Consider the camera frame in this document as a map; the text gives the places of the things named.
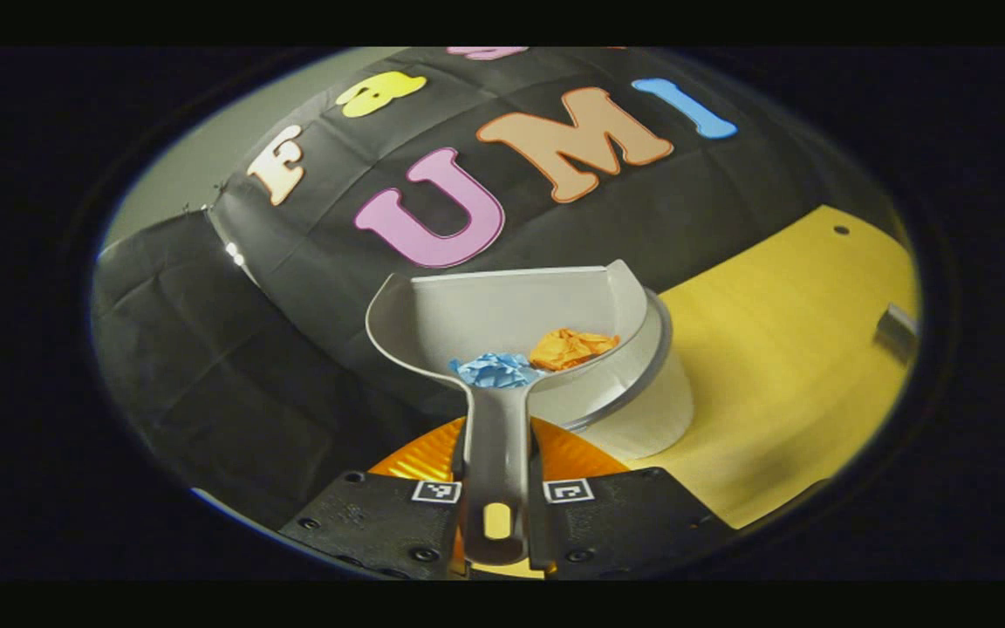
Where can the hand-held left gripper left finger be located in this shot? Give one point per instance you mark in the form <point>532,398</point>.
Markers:
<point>372,523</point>

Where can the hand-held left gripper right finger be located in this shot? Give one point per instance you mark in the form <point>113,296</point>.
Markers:
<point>625,523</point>

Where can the white ribbed garbage bin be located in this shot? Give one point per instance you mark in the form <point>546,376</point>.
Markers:
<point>642,392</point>

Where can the orange paper trash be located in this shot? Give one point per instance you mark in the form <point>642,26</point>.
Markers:
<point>568,347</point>

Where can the blue paper trash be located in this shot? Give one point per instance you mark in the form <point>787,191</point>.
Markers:
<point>494,371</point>

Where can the grey plastic dustpan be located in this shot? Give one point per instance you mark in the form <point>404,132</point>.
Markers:
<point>485,314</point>

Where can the small grey broom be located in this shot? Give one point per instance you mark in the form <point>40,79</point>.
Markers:
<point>897,330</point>

